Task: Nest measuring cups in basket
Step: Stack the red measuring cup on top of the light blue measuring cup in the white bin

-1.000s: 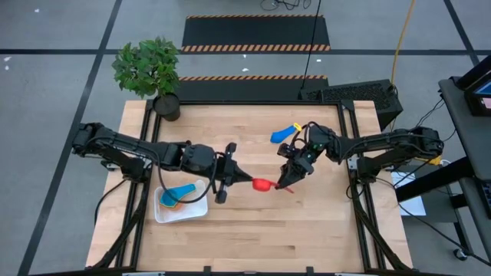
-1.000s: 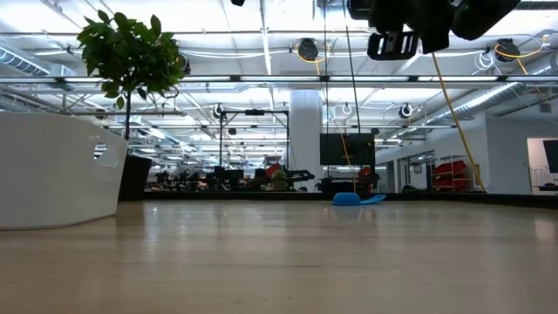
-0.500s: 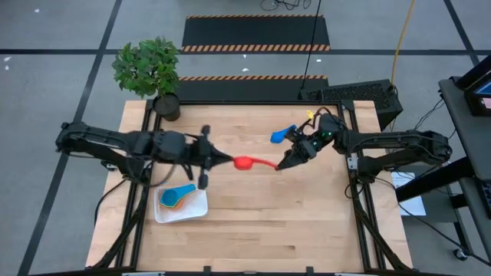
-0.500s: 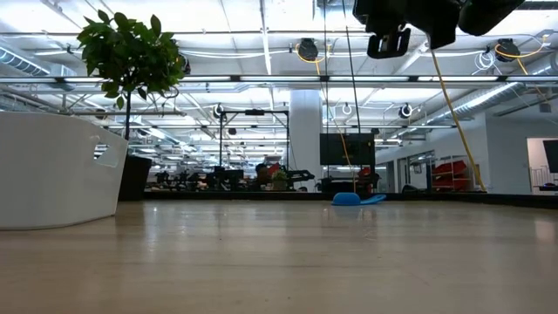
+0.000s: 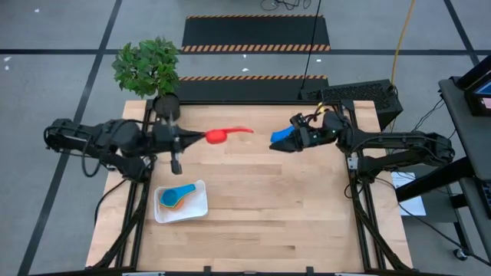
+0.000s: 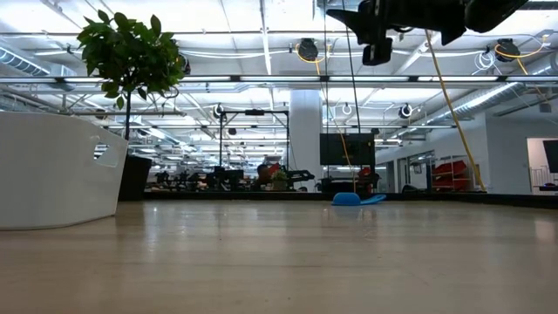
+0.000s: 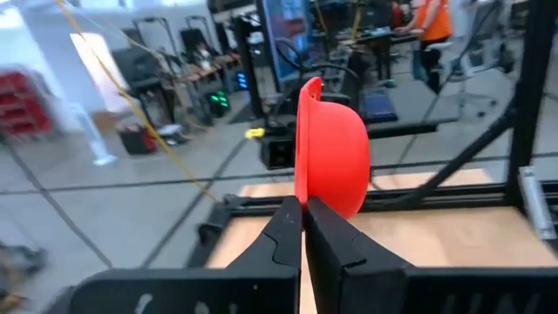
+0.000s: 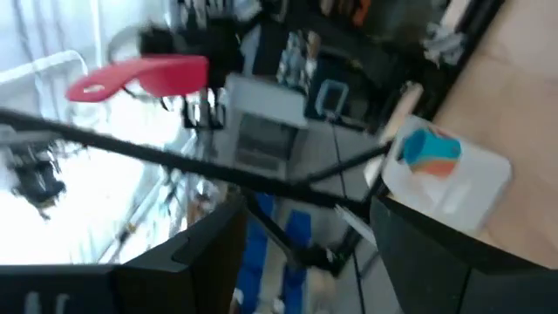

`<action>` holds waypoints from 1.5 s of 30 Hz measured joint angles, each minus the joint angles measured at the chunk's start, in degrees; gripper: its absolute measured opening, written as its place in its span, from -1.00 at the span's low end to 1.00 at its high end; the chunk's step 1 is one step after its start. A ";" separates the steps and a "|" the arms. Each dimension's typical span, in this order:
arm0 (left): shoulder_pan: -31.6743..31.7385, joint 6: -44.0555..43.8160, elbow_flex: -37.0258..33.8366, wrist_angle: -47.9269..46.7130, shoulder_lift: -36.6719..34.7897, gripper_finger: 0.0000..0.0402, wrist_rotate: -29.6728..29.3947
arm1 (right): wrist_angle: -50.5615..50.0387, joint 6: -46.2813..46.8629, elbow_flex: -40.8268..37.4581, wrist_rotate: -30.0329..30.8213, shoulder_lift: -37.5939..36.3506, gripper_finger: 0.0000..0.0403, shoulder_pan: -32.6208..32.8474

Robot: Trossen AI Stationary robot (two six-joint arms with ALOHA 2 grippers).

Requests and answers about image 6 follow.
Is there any green leafy plant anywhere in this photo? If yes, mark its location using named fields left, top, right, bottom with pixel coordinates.
left=77, top=9, right=187, bottom=156

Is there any yellow cable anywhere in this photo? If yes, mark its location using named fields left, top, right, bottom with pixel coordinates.
left=425, top=30, right=487, bottom=192

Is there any black station frame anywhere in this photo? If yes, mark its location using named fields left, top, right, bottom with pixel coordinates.
left=217, top=108, right=291, bottom=180

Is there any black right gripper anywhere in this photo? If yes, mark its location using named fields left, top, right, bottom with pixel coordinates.
left=325, top=0, right=468, bottom=67

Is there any black monitor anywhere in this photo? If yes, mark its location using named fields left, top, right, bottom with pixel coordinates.
left=542, top=139, right=558, bottom=174

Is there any red bin rack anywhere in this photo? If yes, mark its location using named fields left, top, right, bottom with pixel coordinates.
left=431, top=160, right=470, bottom=191

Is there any small blue measuring cup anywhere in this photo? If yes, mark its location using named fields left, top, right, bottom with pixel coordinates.
left=330, top=192, right=387, bottom=207

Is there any black aluminium table frame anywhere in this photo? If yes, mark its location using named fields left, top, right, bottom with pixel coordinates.
left=143, top=190, right=558, bottom=209

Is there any black wall screen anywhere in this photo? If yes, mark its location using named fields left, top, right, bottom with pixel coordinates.
left=319, top=133, right=376, bottom=167

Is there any small potted plant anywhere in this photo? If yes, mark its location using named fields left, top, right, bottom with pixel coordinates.
left=269, top=168, right=289, bottom=192

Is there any black plant pot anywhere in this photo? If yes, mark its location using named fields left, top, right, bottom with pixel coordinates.
left=117, top=154, right=153, bottom=201

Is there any white plastic basket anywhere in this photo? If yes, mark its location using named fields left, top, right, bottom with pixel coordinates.
left=0, top=111, right=130, bottom=231

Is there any black hanging cable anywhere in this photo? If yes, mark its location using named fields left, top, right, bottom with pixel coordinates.
left=341, top=0, right=363, bottom=134

